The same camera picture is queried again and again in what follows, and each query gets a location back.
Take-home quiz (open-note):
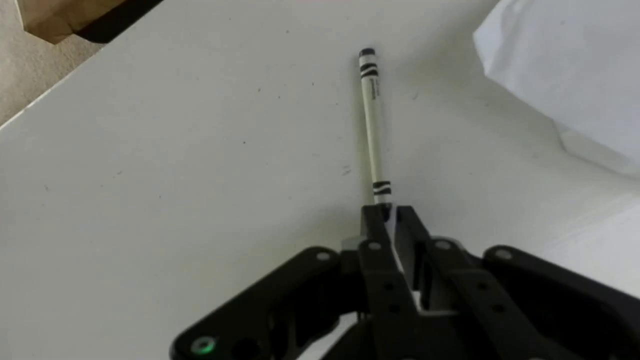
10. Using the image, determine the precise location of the cardboard box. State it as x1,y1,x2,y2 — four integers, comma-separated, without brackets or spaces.
15,0,127,45

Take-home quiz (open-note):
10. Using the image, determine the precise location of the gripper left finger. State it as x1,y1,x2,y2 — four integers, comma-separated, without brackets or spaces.
169,204,426,360

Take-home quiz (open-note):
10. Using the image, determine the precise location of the white crumpled paper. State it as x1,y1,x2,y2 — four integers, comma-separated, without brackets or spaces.
472,0,640,177

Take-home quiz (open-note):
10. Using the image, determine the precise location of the white crayon with black bands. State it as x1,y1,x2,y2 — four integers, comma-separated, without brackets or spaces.
357,47,401,223

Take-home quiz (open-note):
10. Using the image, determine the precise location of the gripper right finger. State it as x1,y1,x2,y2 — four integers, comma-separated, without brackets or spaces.
396,205,640,360

